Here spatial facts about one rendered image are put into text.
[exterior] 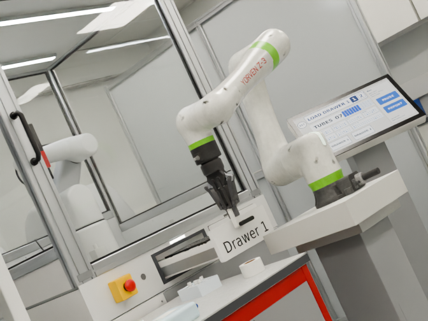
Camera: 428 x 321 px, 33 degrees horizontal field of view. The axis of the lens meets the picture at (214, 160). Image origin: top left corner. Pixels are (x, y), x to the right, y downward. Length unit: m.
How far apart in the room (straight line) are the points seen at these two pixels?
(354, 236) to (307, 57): 1.86
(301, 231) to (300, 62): 1.90
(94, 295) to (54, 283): 0.15
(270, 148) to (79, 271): 0.80
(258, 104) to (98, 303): 0.91
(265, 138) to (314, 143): 0.22
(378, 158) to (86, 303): 1.51
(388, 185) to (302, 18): 1.80
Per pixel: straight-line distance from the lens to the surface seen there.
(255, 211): 2.53
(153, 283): 2.57
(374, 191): 2.44
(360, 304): 2.56
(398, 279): 2.55
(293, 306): 2.13
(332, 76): 4.08
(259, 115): 2.67
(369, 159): 3.27
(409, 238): 3.32
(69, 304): 2.47
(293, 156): 2.54
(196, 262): 2.47
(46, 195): 2.42
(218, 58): 4.52
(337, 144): 3.17
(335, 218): 2.33
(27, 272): 2.59
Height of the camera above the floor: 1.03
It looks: 2 degrees up
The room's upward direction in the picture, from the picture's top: 25 degrees counter-clockwise
